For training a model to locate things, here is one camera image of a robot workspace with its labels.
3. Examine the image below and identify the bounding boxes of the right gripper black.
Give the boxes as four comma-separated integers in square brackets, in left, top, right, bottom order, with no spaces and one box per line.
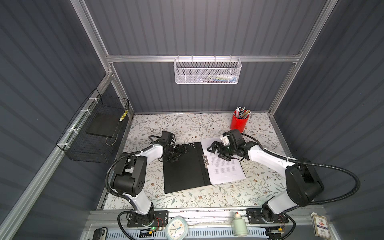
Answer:
[207,141,237,160]

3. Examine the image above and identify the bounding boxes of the orange folder black inside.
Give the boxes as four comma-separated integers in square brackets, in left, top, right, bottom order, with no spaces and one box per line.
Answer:
[163,142,212,194]

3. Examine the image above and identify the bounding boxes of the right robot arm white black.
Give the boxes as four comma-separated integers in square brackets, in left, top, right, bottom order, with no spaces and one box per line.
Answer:
[205,130,361,222]

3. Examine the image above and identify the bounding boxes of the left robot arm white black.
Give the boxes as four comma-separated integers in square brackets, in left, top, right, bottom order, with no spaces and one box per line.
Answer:
[105,131,187,216]

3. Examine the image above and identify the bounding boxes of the red pen cup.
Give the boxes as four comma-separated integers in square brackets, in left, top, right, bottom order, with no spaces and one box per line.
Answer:
[230,113,249,133]

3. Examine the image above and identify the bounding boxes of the pens in red cup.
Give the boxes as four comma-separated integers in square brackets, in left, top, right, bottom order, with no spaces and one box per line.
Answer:
[233,107,251,120]

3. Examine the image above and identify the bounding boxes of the yellow marker in basket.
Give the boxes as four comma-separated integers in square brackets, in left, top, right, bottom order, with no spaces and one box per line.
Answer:
[120,110,129,122]

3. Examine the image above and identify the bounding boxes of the white table clock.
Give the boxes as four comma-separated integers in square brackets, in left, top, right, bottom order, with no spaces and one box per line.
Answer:
[165,216,189,240]

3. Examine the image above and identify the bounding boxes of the white glue bottle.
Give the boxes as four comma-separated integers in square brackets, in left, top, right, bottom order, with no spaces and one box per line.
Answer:
[232,212,248,237]

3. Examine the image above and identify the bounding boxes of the black stapler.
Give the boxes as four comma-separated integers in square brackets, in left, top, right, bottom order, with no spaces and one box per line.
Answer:
[92,227,108,240]

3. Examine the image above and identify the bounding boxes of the playing card box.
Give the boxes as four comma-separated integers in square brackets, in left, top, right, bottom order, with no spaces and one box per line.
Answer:
[311,213,332,240]

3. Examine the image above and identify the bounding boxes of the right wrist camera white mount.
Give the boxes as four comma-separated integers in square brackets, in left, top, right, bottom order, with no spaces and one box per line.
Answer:
[221,133,231,146]

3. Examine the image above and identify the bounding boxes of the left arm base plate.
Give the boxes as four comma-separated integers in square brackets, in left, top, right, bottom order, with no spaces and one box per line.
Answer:
[127,210,169,228]

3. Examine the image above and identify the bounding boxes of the white wire mesh basket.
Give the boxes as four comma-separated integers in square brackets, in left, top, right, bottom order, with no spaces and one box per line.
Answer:
[173,58,242,85]

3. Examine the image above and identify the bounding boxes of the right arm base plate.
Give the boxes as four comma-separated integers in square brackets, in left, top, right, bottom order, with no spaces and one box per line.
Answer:
[246,208,290,225]

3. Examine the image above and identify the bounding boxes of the black wire mesh basket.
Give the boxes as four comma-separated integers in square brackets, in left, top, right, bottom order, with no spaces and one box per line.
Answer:
[57,91,130,164]

